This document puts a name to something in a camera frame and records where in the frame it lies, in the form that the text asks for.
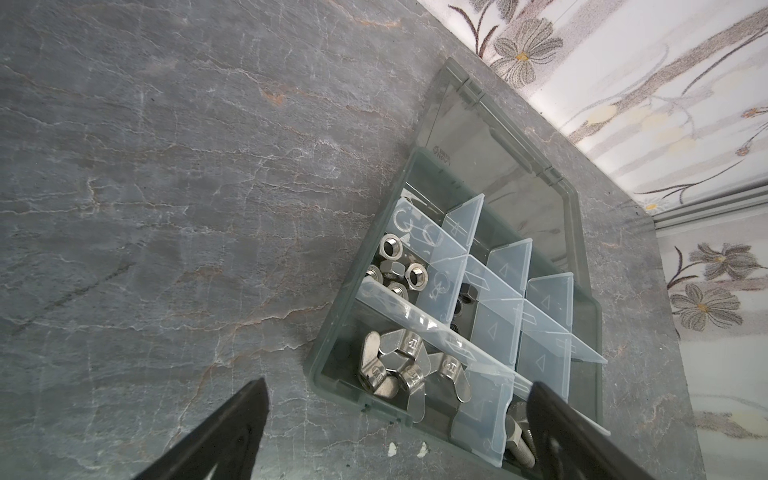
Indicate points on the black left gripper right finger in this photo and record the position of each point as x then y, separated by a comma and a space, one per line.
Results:
568, 447

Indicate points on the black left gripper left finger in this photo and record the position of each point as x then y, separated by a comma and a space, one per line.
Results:
224, 445

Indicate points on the steel hex bolt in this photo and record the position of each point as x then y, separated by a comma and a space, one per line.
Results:
518, 412
516, 442

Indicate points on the steel wing nut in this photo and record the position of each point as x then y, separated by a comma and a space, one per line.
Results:
449, 367
372, 373
400, 348
412, 380

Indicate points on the black hex nut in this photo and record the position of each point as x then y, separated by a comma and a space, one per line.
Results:
468, 293

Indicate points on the green plastic organizer box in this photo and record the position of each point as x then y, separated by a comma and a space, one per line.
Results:
475, 203

